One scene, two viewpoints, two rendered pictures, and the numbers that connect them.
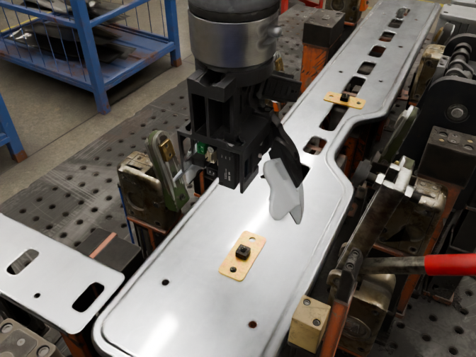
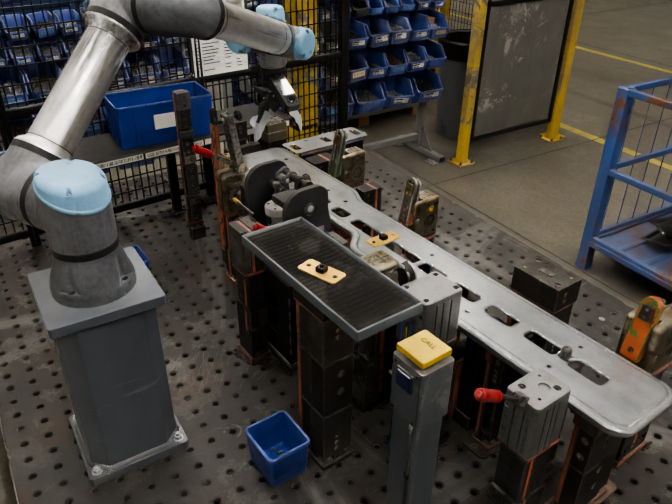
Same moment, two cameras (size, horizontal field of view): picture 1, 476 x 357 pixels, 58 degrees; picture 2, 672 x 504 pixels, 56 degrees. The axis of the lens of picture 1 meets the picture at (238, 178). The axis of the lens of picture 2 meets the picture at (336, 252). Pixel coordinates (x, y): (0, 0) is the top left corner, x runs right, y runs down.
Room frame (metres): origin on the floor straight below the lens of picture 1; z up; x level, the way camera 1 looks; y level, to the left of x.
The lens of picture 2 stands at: (1.27, -1.48, 1.78)
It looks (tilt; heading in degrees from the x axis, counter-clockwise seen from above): 31 degrees down; 116
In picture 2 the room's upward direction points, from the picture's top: 1 degrees clockwise
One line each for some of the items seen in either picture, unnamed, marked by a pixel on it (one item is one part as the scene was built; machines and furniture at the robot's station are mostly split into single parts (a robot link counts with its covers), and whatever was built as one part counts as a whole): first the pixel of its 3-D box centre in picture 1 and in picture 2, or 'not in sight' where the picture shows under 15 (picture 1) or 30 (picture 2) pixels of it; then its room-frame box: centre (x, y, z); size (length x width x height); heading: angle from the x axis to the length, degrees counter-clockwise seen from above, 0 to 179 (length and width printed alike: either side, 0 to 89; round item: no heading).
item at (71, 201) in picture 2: not in sight; (73, 204); (0.43, -0.79, 1.27); 0.13 x 0.12 x 0.14; 176
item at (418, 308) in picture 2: not in sight; (325, 270); (0.84, -0.63, 1.16); 0.37 x 0.14 x 0.02; 152
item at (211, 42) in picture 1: (236, 32); (271, 58); (0.36, 0.00, 1.33); 0.08 x 0.08 x 0.05
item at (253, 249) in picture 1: (243, 252); not in sight; (0.38, -0.01, 1.01); 0.08 x 0.04 x 0.01; 153
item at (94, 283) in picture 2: not in sight; (89, 262); (0.43, -0.79, 1.15); 0.15 x 0.15 x 0.10
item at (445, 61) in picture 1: (428, 178); (290, 266); (0.61, -0.36, 0.94); 0.18 x 0.13 x 0.49; 152
